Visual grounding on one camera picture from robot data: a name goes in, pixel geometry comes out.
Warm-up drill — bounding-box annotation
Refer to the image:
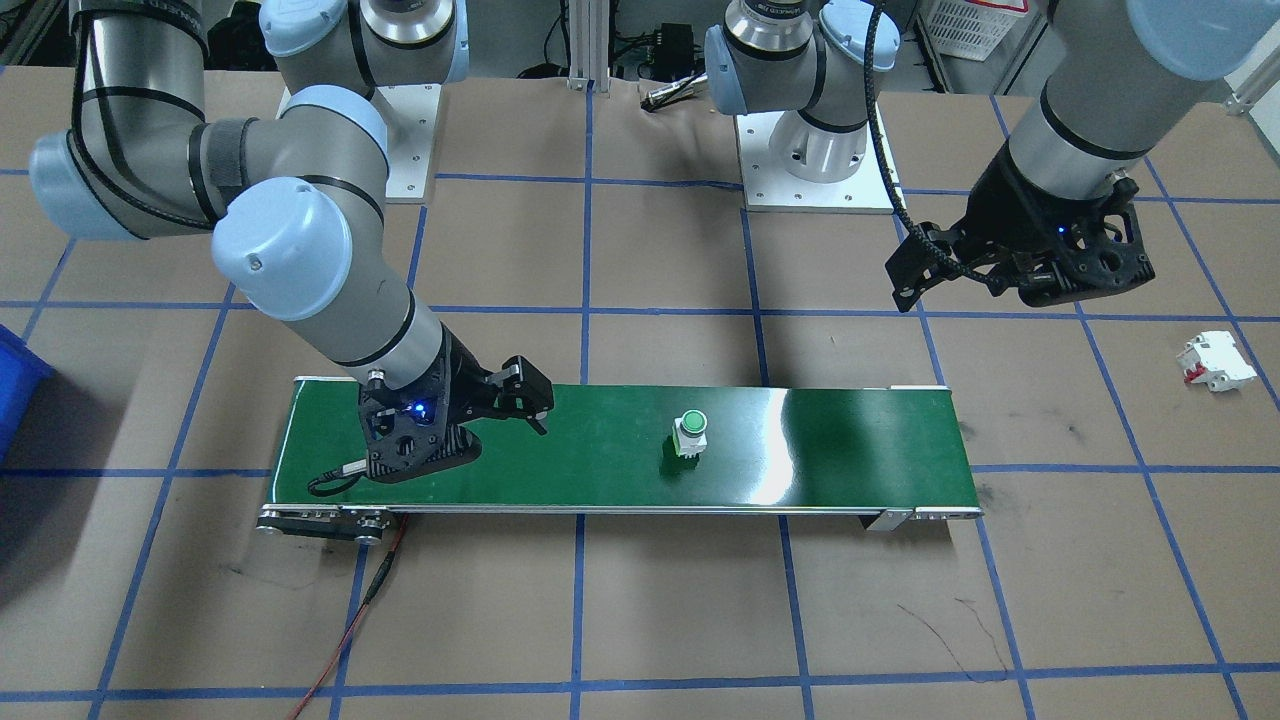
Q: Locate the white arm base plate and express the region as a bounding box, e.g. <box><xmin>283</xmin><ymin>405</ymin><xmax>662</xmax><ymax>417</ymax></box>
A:
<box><xmin>735</xmin><ymin>108</ymin><xmax>897</xmax><ymax>215</ymax></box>
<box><xmin>278</xmin><ymin>83</ymin><xmax>444</xmax><ymax>205</ymax></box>

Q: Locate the silver cable connector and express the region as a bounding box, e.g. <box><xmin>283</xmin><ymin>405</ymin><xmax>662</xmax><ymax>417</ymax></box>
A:
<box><xmin>645</xmin><ymin>80</ymin><xmax>712</xmax><ymax>110</ymax></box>

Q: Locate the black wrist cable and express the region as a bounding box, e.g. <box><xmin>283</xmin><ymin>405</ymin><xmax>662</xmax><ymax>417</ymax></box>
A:
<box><xmin>307</xmin><ymin>458</ymin><xmax>374</xmax><ymax>500</ymax></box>

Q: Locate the red and black wire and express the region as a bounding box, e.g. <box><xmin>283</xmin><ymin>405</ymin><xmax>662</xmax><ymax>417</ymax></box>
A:
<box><xmin>288</xmin><ymin>515</ymin><xmax>412</xmax><ymax>720</ymax></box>

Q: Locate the white green-capped push button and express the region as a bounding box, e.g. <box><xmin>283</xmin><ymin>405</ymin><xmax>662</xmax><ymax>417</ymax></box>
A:
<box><xmin>669</xmin><ymin>409</ymin><xmax>712</xmax><ymax>460</ymax></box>

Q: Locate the green belt conveyor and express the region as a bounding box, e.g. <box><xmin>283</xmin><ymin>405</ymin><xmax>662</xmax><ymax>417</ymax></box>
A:
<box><xmin>255</xmin><ymin>375</ymin><xmax>987</xmax><ymax>547</ymax></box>

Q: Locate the white red circuit breaker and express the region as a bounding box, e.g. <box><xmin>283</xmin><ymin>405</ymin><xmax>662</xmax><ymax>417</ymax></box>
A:
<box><xmin>1175</xmin><ymin>330</ymin><xmax>1260</xmax><ymax>395</ymax></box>

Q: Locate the blue plastic bin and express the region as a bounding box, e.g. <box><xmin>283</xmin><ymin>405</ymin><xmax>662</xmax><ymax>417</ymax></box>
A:
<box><xmin>0</xmin><ymin>323</ymin><xmax>54</xmax><ymax>464</ymax></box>

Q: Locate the black power box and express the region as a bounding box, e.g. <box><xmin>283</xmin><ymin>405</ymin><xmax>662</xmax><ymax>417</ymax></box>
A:
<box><xmin>650</xmin><ymin>22</ymin><xmax>702</xmax><ymax>64</ymax></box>

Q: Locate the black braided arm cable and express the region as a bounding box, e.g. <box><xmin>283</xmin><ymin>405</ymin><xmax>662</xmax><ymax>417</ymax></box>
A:
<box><xmin>865</xmin><ymin>0</ymin><xmax>1007</xmax><ymax>297</ymax></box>

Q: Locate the white plastic basket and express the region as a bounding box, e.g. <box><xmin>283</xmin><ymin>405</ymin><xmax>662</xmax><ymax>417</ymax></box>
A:
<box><xmin>920</xmin><ymin>0</ymin><xmax>1032</xmax><ymax>64</ymax></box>

